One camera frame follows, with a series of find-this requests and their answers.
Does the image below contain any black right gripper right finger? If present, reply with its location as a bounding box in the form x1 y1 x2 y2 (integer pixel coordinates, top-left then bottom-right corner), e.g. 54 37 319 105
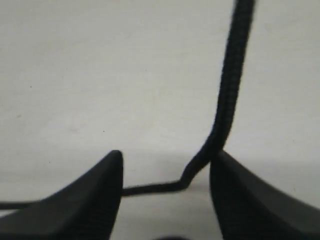
209 151 320 240

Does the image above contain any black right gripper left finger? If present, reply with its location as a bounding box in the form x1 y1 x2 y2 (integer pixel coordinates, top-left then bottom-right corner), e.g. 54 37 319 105
0 150 124 240

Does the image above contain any black braided rope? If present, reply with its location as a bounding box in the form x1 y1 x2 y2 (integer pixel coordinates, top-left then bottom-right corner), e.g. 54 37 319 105
0 0 256 211

